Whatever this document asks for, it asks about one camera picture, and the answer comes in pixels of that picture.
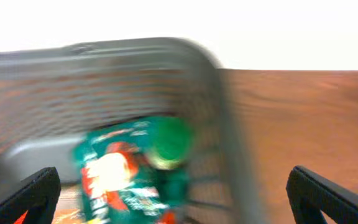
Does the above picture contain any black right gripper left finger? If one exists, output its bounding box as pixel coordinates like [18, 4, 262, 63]
[0, 167, 61, 224]

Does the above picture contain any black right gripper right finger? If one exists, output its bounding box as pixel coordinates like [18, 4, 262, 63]
[286, 166, 358, 224]

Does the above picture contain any orange snack bar packet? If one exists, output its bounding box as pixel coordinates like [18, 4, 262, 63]
[12, 183, 86, 224]

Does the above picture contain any green Nescafe coffee pouch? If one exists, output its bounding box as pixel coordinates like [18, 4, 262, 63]
[73, 116, 190, 224]

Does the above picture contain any green lid seasoning jar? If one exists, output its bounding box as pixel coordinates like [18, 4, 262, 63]
[146, 116, 195, 170]

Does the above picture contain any grey plastic basket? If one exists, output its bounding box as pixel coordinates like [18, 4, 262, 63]
[0, 38, 265, 223]

